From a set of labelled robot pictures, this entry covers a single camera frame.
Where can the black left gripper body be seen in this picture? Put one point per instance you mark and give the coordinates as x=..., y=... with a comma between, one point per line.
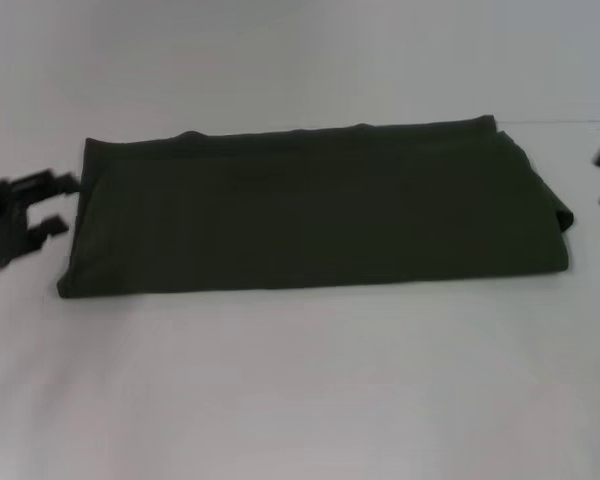
x=0, y=220

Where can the dark green FREE t-shirt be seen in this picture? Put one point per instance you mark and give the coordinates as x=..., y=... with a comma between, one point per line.
x=305, y=215

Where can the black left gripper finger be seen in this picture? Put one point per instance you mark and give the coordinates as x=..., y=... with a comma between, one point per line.
x=45, y=184
x=50, y=227

